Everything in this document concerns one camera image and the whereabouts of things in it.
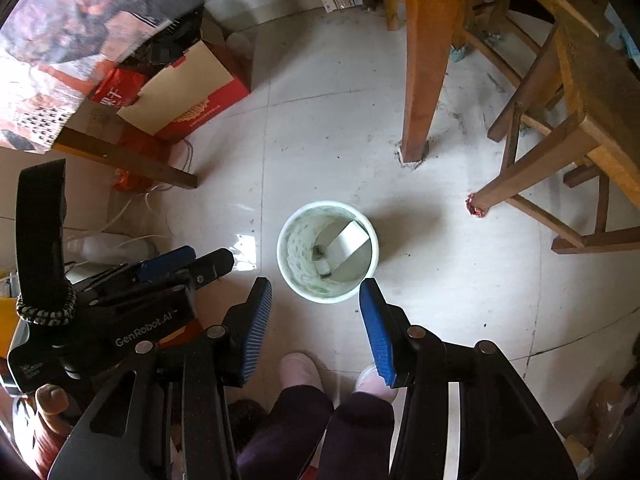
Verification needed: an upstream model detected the white plastic bin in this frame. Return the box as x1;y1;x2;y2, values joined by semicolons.
277;201;380;304

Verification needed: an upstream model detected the small white scrap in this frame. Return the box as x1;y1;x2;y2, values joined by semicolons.
314;245;334;277

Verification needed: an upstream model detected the red cardboard box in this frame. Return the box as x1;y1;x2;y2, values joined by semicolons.
117;40;251;143

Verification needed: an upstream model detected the red crumpled wrapper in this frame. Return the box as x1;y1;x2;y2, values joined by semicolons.
465;192;489;219

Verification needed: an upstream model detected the pink left slipper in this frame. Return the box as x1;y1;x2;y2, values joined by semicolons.
278;352;324;402

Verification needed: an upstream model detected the braided wrist strap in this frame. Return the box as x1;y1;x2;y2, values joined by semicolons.
15;290;77;322

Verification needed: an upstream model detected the thick wooden table leg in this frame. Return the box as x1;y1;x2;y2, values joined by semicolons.
399;0;463;168

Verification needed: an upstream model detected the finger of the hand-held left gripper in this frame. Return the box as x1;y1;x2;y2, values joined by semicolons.
95;246;197;291
165;249;236;293

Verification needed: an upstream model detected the person's left leg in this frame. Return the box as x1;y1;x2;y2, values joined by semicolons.
235;385;334;480

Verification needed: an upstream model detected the pink right slipper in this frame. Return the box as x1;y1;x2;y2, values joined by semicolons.
354;362;397;404

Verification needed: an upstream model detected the slanted wooden table leg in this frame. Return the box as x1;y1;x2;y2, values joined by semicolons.
52;127;199;190

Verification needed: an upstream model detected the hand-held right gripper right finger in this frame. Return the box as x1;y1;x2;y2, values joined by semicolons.
359;277;578;480

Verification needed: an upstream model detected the person's leg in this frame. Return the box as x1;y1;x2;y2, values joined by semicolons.
305;391;397;480
235;385;334;480

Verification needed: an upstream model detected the black bag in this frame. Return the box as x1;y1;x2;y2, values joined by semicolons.
134;5;206;67

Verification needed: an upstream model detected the white cable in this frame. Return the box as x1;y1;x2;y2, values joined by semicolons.
65;139;196;241

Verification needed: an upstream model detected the pink slipper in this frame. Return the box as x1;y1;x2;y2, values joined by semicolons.
278;352;324;402
354;362;397;404

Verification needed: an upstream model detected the orange plastic bag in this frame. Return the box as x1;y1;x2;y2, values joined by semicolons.
112;125;171;194

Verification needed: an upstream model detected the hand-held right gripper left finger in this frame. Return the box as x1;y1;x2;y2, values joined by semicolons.
47;277;273;480

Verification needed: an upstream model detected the person's right leg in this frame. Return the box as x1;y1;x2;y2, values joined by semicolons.
305;391;397;480

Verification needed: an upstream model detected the clear plastic wrapper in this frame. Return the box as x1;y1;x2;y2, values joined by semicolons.
227;234;259;269

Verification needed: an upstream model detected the person's left hand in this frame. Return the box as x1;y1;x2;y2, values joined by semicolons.
12;384;71;443

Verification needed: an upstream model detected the printed newspaper tablecloth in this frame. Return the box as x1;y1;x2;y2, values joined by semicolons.
0;0;328;153

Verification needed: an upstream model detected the wooden stool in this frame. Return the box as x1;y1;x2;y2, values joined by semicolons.
467;10;640;255

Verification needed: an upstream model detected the white paper card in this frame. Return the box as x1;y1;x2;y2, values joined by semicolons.
327;220;370;267

